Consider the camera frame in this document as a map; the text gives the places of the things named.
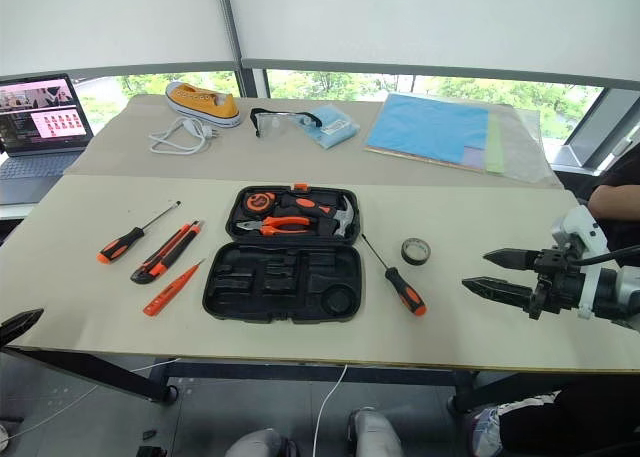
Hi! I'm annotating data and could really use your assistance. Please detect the black electrical tape roll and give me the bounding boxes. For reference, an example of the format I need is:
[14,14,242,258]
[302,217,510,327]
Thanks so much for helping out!
[400,236,432,267]

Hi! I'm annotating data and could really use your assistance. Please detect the grey window post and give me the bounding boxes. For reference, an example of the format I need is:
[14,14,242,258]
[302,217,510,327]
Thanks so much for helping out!
[213,0,272,99]

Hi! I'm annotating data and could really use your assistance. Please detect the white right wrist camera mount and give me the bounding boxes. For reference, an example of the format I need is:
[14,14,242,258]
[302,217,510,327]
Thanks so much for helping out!
[550,205,612,324]

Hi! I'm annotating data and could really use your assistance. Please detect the orange handled pliers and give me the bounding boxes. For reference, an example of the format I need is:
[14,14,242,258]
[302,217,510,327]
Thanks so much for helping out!
[235,215,317,239]

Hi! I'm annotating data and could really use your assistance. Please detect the clear safety glasses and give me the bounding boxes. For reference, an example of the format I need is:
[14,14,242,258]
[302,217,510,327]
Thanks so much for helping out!
[249,107,324,140]

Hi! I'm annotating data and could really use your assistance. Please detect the yellow canvas sneaker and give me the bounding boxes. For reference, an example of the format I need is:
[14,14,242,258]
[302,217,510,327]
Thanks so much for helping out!
[164,81,242,128]

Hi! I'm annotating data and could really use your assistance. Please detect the thin white floor cable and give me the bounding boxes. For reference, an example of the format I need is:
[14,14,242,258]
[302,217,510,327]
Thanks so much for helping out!
[0,358,182,442]

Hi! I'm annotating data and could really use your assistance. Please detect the white power cable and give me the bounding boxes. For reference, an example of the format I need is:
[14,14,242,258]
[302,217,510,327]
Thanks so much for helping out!
[148,116,222,156]

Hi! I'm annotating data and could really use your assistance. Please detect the blue paper sheet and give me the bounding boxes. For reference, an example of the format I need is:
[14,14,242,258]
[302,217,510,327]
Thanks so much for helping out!
[366,93,491,171]

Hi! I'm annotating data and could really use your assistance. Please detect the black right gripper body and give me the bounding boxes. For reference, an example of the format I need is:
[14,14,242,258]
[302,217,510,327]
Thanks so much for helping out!
[527,245,587,322]

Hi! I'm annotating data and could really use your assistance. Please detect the grey rounded shape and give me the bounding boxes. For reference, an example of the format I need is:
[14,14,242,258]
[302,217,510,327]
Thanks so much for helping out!
[346,406,404,457]
[224,426,302,457]

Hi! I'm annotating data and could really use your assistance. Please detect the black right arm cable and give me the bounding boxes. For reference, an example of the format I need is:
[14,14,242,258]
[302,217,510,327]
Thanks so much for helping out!
[569,243,640,268]

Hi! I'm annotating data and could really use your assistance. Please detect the white roller blind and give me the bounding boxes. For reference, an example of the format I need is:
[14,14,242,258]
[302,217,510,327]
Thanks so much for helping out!
[0,0,242,80]
[223,0,640,92]

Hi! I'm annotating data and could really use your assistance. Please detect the seated person's black trousers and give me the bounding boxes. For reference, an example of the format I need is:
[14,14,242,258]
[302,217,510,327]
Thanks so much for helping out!
[498,380,640,457]

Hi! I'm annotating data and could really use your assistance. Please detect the black orange utility knife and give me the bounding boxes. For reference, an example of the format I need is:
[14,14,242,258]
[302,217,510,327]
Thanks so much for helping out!
[129,219,206,285]

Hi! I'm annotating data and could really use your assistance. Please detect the orange voltage tester pen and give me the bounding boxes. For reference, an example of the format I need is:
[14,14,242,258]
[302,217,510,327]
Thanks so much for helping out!
[142,258,207,318]

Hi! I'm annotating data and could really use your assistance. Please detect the green paper sheet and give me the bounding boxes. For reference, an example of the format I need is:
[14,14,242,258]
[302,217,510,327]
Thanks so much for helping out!
[484,110,508,175]

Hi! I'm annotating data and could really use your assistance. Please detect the person's black shirt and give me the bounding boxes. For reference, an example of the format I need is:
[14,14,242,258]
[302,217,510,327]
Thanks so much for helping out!
[586,141,640,269]

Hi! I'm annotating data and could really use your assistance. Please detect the grey white sports shoe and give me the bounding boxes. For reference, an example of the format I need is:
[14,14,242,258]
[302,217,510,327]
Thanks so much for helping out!
[469,405,506,457]

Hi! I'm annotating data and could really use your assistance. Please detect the orange black tape measure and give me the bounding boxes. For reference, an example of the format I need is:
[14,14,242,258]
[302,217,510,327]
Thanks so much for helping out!
[243,190,277,214]

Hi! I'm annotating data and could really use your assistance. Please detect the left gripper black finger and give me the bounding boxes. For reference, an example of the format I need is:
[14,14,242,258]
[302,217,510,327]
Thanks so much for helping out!
[0,307,46,349]

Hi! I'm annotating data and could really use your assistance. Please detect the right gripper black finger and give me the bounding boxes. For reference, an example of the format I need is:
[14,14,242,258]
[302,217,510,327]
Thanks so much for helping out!
[461,276,541,314]
[482,247,542,273]

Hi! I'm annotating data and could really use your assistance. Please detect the white hanging cable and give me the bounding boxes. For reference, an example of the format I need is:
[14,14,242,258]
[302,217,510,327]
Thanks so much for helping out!
[311,363,350,457]

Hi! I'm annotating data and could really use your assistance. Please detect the black orange screwdriver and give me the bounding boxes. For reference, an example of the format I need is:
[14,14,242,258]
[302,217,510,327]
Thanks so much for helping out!
[360,232,428,318]
[96,200,183,265]

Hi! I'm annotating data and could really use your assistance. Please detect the dark window frame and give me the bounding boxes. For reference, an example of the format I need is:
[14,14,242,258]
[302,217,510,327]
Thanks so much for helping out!
[563,87,640,174]

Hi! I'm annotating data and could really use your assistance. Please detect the black tool case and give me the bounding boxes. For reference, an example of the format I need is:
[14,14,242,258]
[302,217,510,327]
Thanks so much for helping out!
[201,182,367,324]

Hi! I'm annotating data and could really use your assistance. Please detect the blue paper sheets stack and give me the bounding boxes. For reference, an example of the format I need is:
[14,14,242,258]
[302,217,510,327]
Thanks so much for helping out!
[363,92,561,186]

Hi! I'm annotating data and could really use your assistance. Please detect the blue packet in plastic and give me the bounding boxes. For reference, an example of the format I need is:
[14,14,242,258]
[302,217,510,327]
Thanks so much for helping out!
[301,102,362,151]

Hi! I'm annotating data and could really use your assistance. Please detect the black table frame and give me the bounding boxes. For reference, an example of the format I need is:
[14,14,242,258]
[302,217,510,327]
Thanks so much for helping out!
[0,344,567,419]

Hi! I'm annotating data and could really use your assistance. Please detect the grey laptop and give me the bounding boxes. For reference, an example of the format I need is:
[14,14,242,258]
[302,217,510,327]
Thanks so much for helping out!
[0,72,96,207]

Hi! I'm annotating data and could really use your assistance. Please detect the claw hammer black orange handle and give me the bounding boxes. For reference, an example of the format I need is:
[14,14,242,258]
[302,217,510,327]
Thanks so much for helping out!
[277,192,359,240]

